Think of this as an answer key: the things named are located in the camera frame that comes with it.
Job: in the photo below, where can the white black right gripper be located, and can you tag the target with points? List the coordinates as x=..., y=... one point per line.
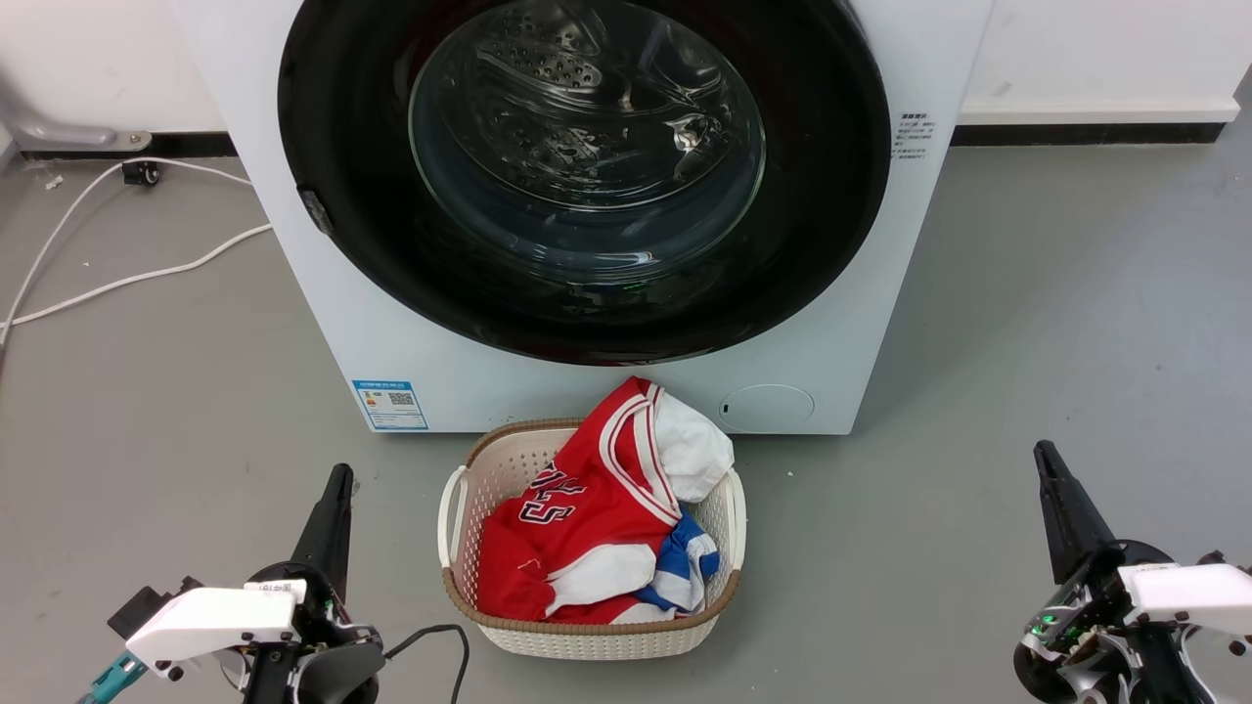
x=1174, y=596

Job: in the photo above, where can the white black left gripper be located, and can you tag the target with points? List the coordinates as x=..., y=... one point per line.
x=215, y=621

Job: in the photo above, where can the black round glass washer door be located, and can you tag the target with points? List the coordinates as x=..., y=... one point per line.
x=812, y=244

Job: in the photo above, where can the white front-load washing machine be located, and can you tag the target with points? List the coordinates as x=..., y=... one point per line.
x=851, y=332

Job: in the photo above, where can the blue energy label sticker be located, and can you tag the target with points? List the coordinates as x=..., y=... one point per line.
x=390, y=405

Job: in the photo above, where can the red basketball jersey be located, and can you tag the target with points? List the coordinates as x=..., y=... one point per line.
x=587, y=508

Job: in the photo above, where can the cream plastic laundry basket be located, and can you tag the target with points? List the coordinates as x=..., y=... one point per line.
x=587, y=640

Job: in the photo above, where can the round white filter cover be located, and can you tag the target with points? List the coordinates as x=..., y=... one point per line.
x=767, y=405

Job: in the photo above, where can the blue and white striped garment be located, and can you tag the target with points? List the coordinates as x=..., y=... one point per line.
x=680, y=567

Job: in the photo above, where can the stainless steel washer drum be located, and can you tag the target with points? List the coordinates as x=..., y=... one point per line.
x=548, y=68

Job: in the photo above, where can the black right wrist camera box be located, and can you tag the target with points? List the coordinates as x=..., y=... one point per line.
x=1218, y=559

